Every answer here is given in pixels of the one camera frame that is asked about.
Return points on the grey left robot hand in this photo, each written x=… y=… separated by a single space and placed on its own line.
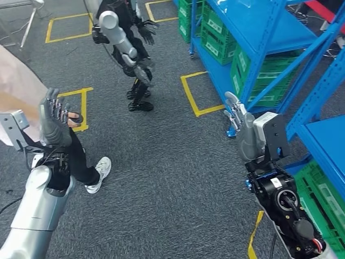
x=52 y=130

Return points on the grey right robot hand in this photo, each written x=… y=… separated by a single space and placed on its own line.
x=249 y=137

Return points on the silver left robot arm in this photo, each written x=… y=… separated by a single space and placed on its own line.
x=38 y=211

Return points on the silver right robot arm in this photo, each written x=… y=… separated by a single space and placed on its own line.
x=285 y=203

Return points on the black handheld controller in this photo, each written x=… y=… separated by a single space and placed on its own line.
x=77 y=118

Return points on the yellow floor tape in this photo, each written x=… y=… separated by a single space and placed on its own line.
x=254 y=232
x=83 y=107
x=149 y=12
x=188 y=93

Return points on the person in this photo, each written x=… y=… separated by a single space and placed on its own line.
x=19 y=85

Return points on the white stand leg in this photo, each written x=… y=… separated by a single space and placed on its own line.
x=28 y=26

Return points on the black humanoid robot legs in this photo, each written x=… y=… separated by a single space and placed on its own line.
x=126 y=39

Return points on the black round stool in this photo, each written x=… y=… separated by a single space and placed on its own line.
x=334 y=50

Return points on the green crate stack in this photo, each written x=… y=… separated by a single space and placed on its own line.
x=186 y=19

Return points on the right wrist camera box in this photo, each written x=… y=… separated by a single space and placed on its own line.
x=272 y=134

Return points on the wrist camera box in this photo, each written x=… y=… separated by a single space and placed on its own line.
x=12 y=125
x=272 y=134

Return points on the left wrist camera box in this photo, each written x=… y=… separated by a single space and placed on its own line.
x=12 y=125

